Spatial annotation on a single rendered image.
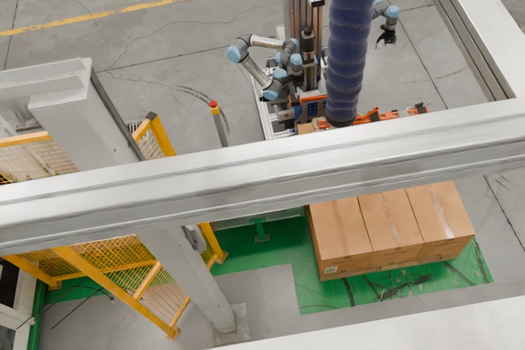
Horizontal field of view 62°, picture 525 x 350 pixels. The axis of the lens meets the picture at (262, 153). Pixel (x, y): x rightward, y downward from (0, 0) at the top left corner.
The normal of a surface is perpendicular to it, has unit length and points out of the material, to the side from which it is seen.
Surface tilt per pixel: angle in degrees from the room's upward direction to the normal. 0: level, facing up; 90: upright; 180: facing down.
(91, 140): 90
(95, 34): 0
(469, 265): 0
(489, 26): 0
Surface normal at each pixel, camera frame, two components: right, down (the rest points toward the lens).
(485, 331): -0.09, -0.54
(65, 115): 0.14, 0.83
